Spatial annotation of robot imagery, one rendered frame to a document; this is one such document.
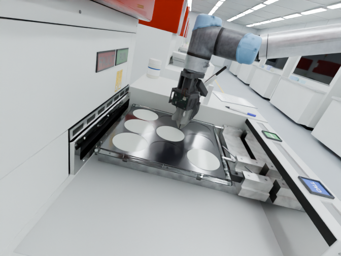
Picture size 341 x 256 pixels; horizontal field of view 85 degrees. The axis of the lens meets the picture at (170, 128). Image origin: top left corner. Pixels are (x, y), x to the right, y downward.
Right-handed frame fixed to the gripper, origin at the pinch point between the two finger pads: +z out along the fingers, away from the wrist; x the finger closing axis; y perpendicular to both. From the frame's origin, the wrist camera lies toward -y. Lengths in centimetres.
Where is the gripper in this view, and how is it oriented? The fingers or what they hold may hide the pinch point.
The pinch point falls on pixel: (181, 125)
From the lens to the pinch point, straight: 69.4
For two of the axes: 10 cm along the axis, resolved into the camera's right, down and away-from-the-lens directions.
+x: 8.0, 4.3, -4.2
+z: -2.3, 8.7, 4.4
